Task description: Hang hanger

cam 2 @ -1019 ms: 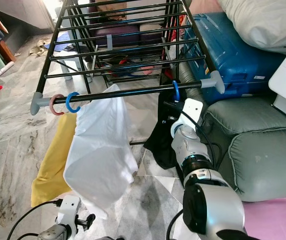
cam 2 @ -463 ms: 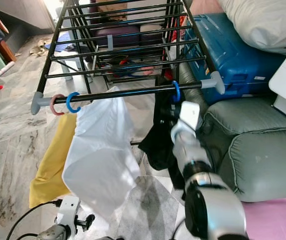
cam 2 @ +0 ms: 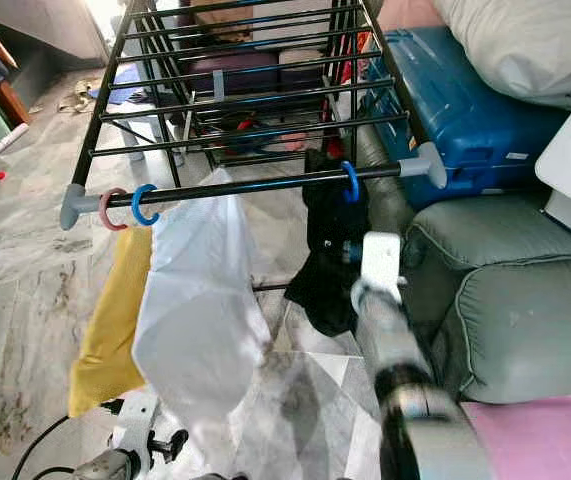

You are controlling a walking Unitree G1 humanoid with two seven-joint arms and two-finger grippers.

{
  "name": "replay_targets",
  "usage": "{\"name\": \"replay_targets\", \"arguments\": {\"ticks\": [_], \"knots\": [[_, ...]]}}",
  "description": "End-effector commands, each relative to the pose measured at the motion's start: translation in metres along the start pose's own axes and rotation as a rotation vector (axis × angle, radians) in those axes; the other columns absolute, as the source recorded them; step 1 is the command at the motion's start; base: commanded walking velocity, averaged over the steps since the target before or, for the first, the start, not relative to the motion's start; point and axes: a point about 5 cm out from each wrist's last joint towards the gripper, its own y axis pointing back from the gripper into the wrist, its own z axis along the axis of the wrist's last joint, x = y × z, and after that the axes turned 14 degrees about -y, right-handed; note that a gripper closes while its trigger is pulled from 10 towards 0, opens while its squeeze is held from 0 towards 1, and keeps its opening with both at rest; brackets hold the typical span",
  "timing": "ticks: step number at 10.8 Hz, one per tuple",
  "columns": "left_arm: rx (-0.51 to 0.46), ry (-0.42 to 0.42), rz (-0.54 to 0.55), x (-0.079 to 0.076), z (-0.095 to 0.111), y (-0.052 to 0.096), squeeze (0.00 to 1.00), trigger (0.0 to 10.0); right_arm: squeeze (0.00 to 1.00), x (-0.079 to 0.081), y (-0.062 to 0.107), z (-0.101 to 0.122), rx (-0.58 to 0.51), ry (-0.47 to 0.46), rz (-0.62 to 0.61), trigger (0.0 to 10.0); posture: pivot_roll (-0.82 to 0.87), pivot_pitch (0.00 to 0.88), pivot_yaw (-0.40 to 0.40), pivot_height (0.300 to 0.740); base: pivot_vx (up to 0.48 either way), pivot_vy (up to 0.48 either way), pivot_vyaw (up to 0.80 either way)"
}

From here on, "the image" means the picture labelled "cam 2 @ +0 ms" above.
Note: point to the black cloth garment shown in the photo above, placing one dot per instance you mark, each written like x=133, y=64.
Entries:
x=325, y=280

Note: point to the blue hard suitcase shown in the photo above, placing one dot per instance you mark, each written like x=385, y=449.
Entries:
x=465, y=120

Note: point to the pink foam mat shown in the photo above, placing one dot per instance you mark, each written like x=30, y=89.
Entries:
x=545, y=440

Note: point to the yellow shirt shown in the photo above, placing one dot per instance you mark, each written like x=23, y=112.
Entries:
x=110, y=330

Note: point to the beige crumpled cloth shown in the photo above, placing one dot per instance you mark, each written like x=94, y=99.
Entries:
x=80, y=94

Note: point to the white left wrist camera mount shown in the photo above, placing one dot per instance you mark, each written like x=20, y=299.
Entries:
x=137, y=420

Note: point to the blue plastic hanger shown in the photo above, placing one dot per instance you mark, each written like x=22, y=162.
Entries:
x=354, y=185
x=135, y=205

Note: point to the blue floor mat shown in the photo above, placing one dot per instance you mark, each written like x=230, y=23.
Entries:
x=113, y=85

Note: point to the white pillow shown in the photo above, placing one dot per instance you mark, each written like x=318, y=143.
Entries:
x=525, y=45

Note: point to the black metal drying rack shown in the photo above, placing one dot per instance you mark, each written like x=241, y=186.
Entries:
x=255, y=183

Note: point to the green leather sofa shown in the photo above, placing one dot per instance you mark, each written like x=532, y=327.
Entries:
x=515, y=300

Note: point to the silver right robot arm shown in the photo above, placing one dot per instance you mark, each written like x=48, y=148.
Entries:
x=400, y=350

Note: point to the pink plastic hanger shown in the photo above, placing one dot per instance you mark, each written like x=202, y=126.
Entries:
x=104, y=210

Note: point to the white shirt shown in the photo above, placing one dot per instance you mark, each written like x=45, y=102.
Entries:
x=195, y=310

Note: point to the purple folded cloth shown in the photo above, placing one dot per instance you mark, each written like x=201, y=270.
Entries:
x=230, y=70

